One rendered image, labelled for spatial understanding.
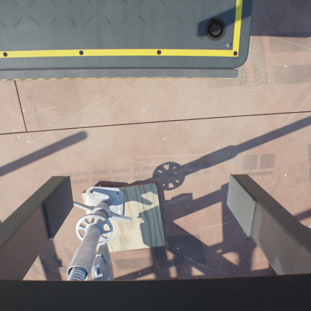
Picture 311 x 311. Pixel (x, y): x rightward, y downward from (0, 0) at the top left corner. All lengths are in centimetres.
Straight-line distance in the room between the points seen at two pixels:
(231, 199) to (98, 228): 62
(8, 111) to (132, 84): 47
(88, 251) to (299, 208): 90
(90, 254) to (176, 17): 61
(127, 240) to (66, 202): 86
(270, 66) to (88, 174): 79
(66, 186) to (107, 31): 39
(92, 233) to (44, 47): 52
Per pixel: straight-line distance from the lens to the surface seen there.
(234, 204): 17
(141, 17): 50
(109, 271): 91
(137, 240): 101
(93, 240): 71
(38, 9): 55
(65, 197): 17
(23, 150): 97
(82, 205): 87
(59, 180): 17
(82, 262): 64
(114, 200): 90
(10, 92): 95
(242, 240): 113
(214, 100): 84
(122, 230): 99
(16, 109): 95
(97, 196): 91
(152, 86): 81
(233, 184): 17
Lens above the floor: 80
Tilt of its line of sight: 72 degrees down
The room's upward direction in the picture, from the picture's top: 175 degrees clockwise
